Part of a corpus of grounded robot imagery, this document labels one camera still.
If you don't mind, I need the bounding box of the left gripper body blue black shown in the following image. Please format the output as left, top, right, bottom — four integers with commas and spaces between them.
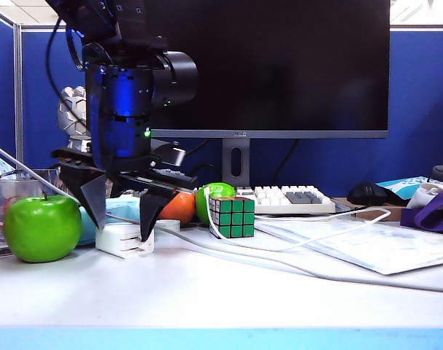
51, 148, 199, 191

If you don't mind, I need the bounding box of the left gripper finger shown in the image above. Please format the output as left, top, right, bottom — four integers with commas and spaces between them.
139, 187, 177, 244
59, 163, 108, 230

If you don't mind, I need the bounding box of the white charging base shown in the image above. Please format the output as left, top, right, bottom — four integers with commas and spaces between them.
95, 222, 155, 260

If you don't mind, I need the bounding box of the thin white Type-C cable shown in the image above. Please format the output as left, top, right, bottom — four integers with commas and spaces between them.
202, 186, 392, 253

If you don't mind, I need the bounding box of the small white tape roll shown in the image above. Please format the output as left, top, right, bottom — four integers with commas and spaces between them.
155, 218, 182, 233

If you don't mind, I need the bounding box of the light blue tissue pack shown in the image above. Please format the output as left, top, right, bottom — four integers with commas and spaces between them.
77, 198, 142, 246

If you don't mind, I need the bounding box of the orange fruit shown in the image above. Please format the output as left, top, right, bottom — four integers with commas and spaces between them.
157, 191, 196, 227

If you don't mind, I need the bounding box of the large green apple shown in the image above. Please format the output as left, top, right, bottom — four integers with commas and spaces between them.
2, 195, 83, 264

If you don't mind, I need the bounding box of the small green round fruit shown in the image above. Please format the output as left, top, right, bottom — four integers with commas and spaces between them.
194, 182, 237, 227

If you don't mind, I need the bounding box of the Rubik's cube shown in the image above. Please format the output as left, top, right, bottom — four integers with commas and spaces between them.
208, 196, 256, 241

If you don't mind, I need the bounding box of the brown round object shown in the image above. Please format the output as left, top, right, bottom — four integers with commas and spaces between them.
0, 169, 67, 258

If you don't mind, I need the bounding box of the silver faceted figurine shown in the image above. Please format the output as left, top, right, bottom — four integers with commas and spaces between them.
56, 86, 93, 152

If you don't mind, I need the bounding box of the white and grey keyboard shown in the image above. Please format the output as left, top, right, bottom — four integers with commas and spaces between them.
191, 184, 337, 216

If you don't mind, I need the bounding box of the black computer monitor with stand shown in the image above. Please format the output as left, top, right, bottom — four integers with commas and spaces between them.
85, 0, 390, 189

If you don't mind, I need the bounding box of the black computer mouse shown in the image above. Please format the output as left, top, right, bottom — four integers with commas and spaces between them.
347, 181, 390, 207

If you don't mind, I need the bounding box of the document in clear sleeve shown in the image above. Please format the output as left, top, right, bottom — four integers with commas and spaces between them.
255, 214, 443, 276

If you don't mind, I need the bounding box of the brown cardboard piece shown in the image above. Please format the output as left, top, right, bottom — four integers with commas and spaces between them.
332, 196, 408, 222

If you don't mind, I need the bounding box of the blue and white packet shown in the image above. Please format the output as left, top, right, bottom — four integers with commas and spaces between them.
376, 176, 439, 201

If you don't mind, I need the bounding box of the white crumpled bag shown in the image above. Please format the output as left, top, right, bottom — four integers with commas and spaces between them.
406, 182, 443, 211

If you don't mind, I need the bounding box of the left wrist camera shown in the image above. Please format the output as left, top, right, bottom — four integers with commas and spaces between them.
151, 141, 188, 167

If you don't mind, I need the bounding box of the black cable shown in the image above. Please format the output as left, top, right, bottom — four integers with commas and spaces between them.
274, 139, 299, 183
187, 163, 224, 187

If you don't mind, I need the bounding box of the grey partition post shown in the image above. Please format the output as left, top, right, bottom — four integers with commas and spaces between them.
12, 22, 25, 171

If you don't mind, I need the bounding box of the thick white cable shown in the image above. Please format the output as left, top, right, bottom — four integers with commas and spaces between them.
0, 138, 443, 295

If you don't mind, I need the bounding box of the purple fabric strap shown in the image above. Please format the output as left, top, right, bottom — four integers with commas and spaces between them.
399, 191, 443, 236

